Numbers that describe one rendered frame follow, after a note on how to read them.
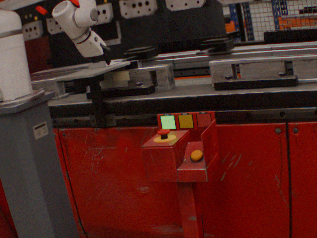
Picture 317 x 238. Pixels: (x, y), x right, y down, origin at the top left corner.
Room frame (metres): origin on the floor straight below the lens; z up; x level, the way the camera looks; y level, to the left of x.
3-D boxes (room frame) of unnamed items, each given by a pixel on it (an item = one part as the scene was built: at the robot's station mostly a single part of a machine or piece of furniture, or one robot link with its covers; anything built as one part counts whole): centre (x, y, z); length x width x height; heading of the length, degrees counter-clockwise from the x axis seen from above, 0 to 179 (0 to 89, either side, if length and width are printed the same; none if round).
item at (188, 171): (1.30, -0.06, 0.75); 0.20 x 0.16 x 0.18; 66
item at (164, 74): (1.75, 0.10, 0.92); 0.39 x 0.06 x 0.10; 61
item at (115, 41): (1.78, 0.15, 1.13); 0.10 x 0.02 x 0.10; 61
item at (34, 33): (1.99, 0.52, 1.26); 0.15 x 0.09 x 0.17; 61
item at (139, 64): (1.77, 0.13, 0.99); 0.20 x 0.03 x 0.03; 61
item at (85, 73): (1.65, 0.22, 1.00); 0.26 x 0.18 x 0.01; 151
